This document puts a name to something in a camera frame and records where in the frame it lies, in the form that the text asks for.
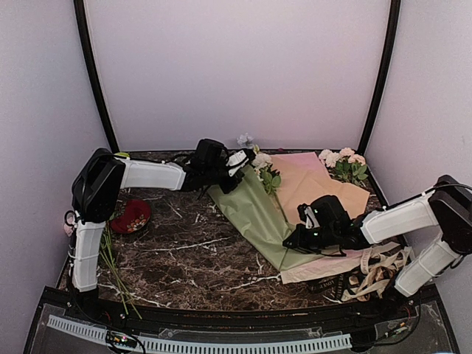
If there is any dark red floral bowl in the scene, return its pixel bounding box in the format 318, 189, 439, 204
110, 199, 151, 234

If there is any peach green wrapping paper sheet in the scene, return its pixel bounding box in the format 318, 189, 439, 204
208, 152, 369, 271

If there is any cream ribbon pile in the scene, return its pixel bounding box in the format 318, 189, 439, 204
341, 246, 412, 302

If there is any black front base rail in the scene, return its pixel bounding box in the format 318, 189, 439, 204
35, 285, 443, 334

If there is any white slotted cable duct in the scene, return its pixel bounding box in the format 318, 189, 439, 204
46, 315, 352, 353

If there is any blue flower stem bunch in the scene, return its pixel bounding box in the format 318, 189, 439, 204
237, 133, 254, 149

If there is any black vertical frame post right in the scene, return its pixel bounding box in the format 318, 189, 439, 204
357, 0, 401, 155

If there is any black vertical frame post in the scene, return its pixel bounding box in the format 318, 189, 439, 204
73, 0, 119, 153
357, 0, 401, 155

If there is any pink white rose bunch right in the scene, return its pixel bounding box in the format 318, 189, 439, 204
318, 147, 368, 187

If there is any black vertical frame post left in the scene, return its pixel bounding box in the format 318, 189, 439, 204
73, 0, 119, 153

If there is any pink wrapping paper sheet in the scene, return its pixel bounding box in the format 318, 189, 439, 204
279, 153, 369, 285

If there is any pink rose stem bunch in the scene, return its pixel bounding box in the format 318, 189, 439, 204
64, 210, 142, 319

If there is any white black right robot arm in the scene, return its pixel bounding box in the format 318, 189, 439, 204
282, 175, 471, 320

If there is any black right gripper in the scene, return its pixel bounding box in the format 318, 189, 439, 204
283, 223, 339, 254

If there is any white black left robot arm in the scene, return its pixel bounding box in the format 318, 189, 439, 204
72, 148, 254, 293

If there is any white rose stem bunch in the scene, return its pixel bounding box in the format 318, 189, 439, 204
251, 145, 288, 223

